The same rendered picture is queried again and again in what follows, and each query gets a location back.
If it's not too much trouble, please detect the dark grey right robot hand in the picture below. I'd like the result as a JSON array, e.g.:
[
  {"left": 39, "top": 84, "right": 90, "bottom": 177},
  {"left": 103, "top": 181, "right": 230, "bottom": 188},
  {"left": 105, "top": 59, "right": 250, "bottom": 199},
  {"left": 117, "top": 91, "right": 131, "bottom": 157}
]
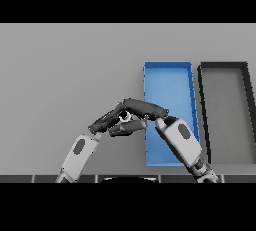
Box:
[{"left": 121, "top": 98, "right": 180, "bottom": 122}]

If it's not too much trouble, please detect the dark grey rectangular bin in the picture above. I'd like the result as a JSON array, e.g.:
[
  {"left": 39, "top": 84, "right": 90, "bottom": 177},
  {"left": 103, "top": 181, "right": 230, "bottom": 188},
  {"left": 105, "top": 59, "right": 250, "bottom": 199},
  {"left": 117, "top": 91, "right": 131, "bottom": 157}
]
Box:
[{"left": 197, "top": 61, "right": 256, "bottom": 165}]

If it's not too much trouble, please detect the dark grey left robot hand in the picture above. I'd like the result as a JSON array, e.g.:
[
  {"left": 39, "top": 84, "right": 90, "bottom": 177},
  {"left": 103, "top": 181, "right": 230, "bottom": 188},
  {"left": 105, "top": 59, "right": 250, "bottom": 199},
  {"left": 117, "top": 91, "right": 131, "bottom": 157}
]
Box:
[{"left": 87, "top": 102, "right": 149, "bottom": 138}]

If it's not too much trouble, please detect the blue rectangular bin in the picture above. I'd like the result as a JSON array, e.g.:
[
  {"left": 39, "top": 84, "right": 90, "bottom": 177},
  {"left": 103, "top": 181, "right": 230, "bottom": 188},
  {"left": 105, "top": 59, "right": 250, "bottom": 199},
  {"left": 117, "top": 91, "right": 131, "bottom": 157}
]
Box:
[{"left": 143, "top": 60, "right": 201, "bottom": 167}]

